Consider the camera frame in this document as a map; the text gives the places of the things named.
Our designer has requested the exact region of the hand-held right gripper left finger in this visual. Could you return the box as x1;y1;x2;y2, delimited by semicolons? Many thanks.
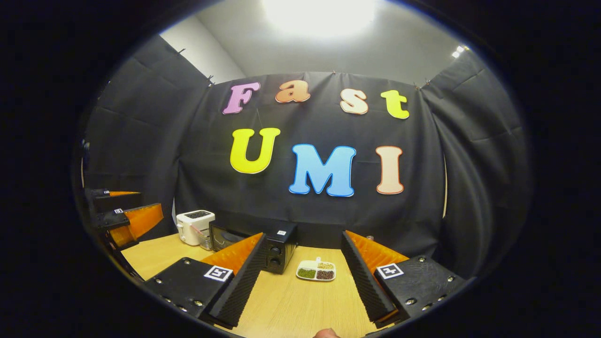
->
143;232;267;328

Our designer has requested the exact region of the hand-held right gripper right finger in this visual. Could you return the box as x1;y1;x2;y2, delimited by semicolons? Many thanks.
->
340;230;466;329

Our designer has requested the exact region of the black electric oven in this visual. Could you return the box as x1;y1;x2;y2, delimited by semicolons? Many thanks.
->
210;222;298;275

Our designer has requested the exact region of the divided white dish of beans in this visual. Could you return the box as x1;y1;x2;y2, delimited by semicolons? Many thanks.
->
296;257;337;282

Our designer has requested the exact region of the white toaster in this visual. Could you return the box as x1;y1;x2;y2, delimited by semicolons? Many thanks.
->
176;210;216;246

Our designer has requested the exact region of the black backdrop cloth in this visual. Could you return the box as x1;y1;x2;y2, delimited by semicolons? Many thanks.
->
80;35;533;277

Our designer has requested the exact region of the large ceiling light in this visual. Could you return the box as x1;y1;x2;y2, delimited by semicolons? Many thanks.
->
261;0;376;38

